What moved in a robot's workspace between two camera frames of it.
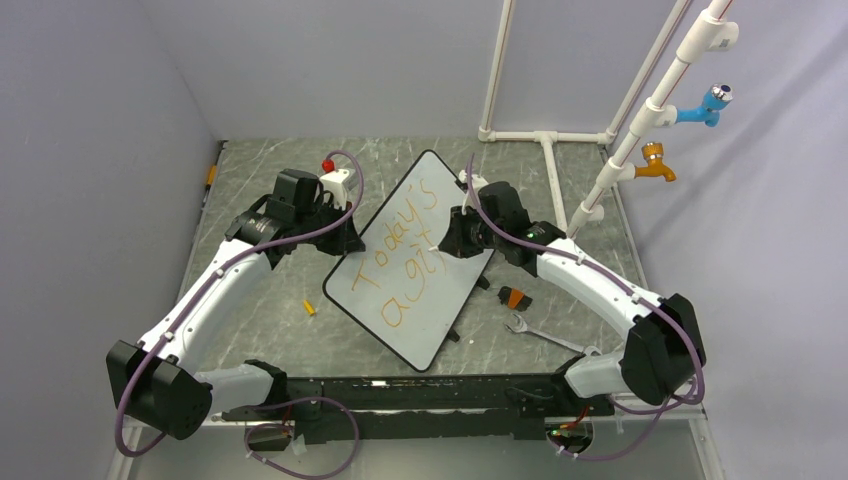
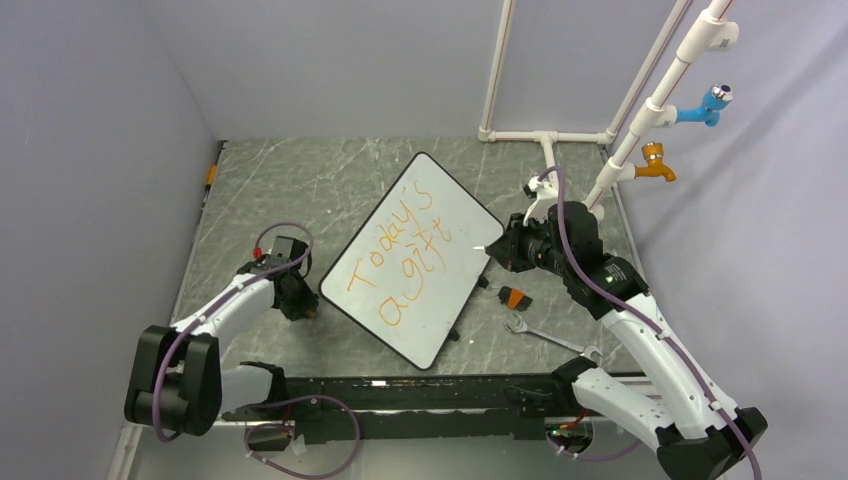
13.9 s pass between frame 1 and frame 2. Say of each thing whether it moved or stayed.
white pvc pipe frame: stayed
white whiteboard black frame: stayed
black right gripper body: moved
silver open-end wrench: stayed
